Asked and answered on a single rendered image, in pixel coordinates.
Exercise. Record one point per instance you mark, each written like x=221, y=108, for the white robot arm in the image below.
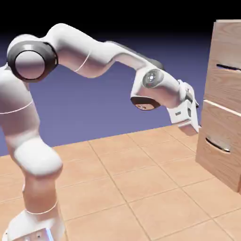
x=75, y=54

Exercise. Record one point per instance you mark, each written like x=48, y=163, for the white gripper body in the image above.
x=194, y=116

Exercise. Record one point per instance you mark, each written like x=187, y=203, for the light wood cabinet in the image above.
x=224, y=47

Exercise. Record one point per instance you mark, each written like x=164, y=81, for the wood drawer front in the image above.
x=224, y=88
x=212, y=165

